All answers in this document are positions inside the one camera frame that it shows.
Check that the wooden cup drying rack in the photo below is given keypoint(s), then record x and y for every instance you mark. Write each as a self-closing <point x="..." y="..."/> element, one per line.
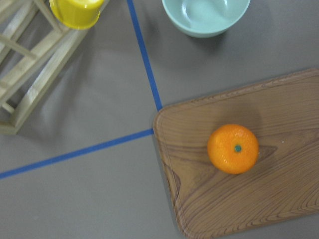
<point x="27" y="81"/>

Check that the light green bowl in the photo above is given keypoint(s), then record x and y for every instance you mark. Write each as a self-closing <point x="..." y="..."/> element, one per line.
<point x="204" y="18"/>

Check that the yellow plastic cup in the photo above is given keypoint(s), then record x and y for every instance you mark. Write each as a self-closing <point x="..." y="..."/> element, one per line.
<point x="77" y="14"/>

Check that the orange fruit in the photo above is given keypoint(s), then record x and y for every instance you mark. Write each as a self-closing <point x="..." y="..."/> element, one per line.
<point x="233" y="149"/>

